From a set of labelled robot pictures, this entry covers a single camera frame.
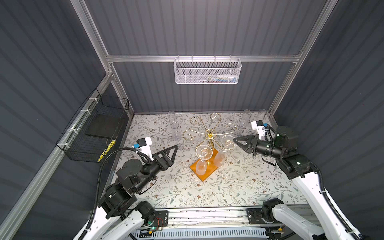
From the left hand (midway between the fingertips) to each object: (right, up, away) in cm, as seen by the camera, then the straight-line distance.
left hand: (175, 149), depth 60 cm
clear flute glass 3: (+49, +18, +29) cm, 60 cm away
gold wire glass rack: (+15, +6, +9) cm, 19 cm away
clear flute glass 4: (+22, +2, +4) cm, 23 cm away
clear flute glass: (-5, +4, +48) cm, 49 cm away
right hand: (+25, +2, +3) cm, 25 cm away
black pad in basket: (-38, +10, +16) cm, 42 cm away
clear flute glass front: (+12, -2, +2) cm, 12 cm away
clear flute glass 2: (+48, +16, +57) cm, 76 cm away
